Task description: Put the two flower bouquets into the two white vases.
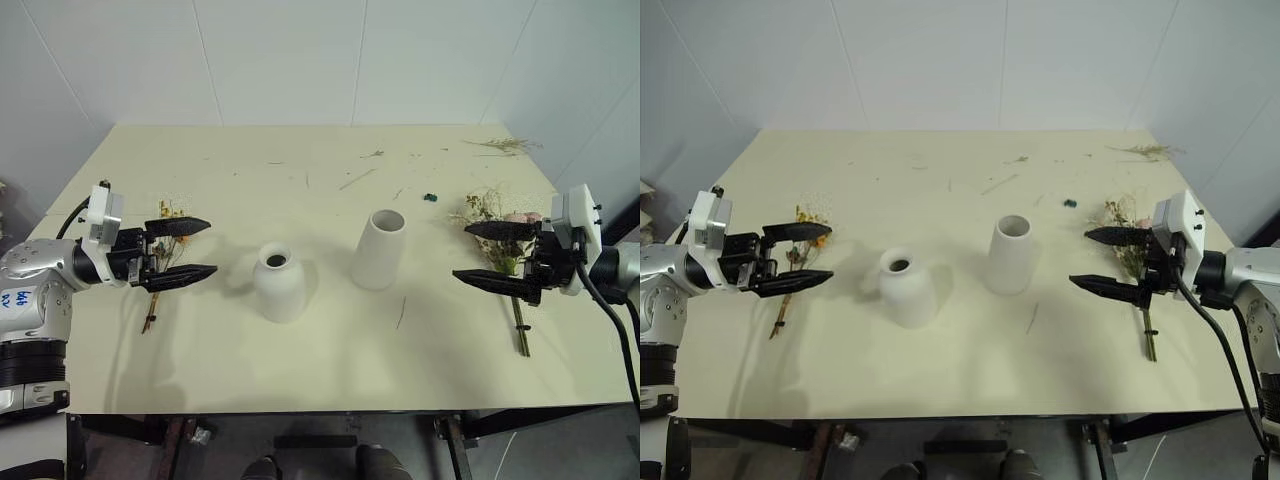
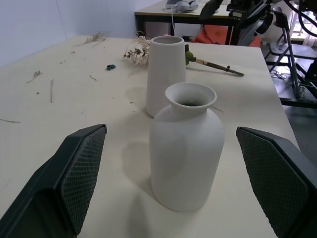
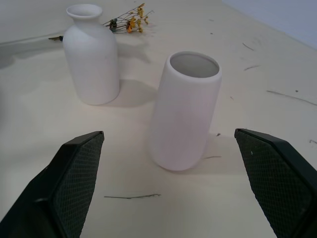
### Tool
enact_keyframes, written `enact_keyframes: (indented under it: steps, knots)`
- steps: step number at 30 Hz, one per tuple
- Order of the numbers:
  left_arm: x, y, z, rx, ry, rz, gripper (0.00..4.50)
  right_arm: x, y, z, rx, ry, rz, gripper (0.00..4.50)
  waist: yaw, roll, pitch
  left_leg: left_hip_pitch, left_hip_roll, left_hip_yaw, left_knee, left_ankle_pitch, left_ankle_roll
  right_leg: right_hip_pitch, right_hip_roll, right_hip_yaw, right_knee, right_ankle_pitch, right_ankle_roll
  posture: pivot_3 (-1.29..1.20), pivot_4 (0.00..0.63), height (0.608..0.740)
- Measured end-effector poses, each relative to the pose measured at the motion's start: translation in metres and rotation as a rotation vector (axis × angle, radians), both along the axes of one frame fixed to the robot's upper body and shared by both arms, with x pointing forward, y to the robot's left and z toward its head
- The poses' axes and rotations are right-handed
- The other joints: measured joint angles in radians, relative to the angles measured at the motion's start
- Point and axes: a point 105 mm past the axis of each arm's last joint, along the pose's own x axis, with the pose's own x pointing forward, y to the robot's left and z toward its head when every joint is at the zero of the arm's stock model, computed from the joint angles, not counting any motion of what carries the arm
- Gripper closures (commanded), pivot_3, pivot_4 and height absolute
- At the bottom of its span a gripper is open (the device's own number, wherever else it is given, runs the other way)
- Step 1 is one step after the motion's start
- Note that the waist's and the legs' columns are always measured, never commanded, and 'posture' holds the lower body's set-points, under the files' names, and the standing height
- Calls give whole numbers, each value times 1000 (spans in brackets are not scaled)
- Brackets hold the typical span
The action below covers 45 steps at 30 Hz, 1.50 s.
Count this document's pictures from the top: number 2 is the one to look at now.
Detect grey white shoes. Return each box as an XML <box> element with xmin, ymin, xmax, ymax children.
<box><xmin>163</xmin><ymin>0</ymin><xmax>203</xmax><ymax>13</ymax></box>

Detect white flared-neck ceramic vase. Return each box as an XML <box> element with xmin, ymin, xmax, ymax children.
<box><xmin>149</xmin><ymin>82</ymin><xmax>225</xmax><ymax>213</ymax></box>

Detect wooden desk with black frame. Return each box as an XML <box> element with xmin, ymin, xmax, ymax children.
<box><xmin>134</xmin><ymin>0</ymin><xmax>248</xmax><ymax>46</ymax></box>

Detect black machine on stand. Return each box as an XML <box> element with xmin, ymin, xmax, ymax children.
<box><xmin>200</xmin><ymin>0</ymin><xmax>274</xmax><ymax>48</ymax></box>

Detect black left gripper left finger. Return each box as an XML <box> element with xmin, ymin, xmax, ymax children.
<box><xmin>0</xmin><ymin>124</ymin><xmax>107</xmax><ymax>238</ymax></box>

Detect dried beige flower sprig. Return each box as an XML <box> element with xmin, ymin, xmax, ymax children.
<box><xmin>123</xmin><ymin>31</ymin><xmax>152</xmax><ymax>66</ymax></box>

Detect small dried twig fragment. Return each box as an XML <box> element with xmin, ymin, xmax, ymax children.
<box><xmin>25</xmin><ymin>70</ymin><xmax>42</xmax><ymax>84</ymax></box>

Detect grey folding chair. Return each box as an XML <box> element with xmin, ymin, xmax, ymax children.
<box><xmin>264</xmin><ymin>6</ymin><xmax>317</xmax><ymax>72</ymax></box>

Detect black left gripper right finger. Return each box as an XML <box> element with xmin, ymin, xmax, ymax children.
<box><xmin>236</xmin><ymin>126</ymin><xmax>317</xmax><ymax>238</ymax></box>

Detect tall white cylindrical vase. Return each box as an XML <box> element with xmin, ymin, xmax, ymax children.
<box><xmin>145</xmin><ymin>36</ymin><xmax>187</xmax><ymax>118</ymax></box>

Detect dried pale twig bundle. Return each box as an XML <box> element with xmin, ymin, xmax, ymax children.
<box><xmin>72</xmin><ymin>31</ymin><xmax>109</xmax><ymax>48</ymax></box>

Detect orange red cloth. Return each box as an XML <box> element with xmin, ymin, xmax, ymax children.
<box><xmin>193</xmin><ymin>24</ymin><xmax>263</xmax><ymax>48</ymax></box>

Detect green-stemmed flower bunch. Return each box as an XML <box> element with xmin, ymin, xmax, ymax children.
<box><xmin>184</xmin><ymin>44</ymin><xmax>245</xmax><ymax>77</ymax></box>

